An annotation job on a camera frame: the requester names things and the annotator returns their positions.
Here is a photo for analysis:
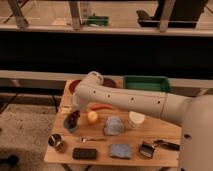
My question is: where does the dark purple grape bunch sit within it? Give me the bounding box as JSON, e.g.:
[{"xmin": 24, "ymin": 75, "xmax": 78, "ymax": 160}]
[{"xmin": 67, "ymin": 110, "xmax": 80, "ymax": 124}]

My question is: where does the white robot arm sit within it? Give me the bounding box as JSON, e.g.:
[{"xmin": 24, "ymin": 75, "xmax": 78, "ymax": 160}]
[{"xmin": 72, "ymin": 71, "xmax": 213, "ymax": 171}]

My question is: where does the white paper cup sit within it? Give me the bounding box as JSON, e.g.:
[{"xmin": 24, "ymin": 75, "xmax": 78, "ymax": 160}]
[{"xmin": 129, "ymin": 111, "xmax": 145, "ymax": 128}]

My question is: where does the blue plastic cup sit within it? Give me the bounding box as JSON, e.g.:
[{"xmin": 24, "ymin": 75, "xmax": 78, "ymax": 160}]
[{"xmin": 63, "ymin": 119, "xmax": 77, "ymax": 133}]

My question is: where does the metal cup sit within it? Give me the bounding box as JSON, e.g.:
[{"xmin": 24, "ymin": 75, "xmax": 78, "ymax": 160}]
[{"xmin": 48, "ymin": 134, "xmax": 63, "ymax": 151}]

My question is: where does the purple plate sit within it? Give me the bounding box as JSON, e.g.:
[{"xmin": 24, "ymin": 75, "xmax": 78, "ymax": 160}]
[{"xmin": 103, "ymin": 78, "xmax": 117, "ymax": 88}]

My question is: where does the red chili pepper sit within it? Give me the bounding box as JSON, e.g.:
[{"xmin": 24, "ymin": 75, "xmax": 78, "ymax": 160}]
[{"xmin": 90, "ymin": 104, "xmax": 112, "ymax": 110}]

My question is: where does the red bowl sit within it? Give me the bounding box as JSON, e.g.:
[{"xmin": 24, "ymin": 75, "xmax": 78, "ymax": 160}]
[{"xmin": 69, "ymin": 80, "xmax": 81, "ymax": 93}]

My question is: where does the yellow round fruit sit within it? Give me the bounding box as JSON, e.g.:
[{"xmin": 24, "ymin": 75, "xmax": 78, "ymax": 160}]
[{"xmin": 87, "ymin": 111, "xmax": 98, "ymax": 124}]

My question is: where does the crumpled blue cloth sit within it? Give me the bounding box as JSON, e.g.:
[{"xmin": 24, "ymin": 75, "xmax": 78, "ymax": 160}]
[{"xmin": 104, "ymin": 116, "xmax": 124, "ymax": 136}]

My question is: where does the green plastic tray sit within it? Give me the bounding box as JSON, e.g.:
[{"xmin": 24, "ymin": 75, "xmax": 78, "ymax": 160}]
[{"xmin": 123, "ymin": 75, "xmax": 171, "ymax": 92}]

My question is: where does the metal spoon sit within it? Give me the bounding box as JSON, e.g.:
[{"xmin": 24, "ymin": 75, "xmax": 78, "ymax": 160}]
[{"xmin": 80, "ymin": 137, "xmax": 106, "ymax": 143}]

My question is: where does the folded blue cloth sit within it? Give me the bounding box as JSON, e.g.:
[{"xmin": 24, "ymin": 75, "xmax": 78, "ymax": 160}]
[{"xmin": 110, "ymin": 144, "xmax": 131, "ymax": 159}]

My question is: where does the green box on shelf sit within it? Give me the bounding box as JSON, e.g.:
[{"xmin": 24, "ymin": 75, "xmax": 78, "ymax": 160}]
[{"xmin": 86, "ymin": 16, "xmax": 109, "ymax": 26}]

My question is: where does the black rectangular sponge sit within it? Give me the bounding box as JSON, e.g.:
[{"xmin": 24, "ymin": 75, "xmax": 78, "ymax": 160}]
[{"xmin": 72, "ymin": 148, "xmax": 97, "ymax": 159}]

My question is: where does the black handled peeler tool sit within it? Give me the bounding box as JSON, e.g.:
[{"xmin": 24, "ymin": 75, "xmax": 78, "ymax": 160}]
[{"xmin": 138, "ymin": 139, "xmax": 180, "ymax": 158}]

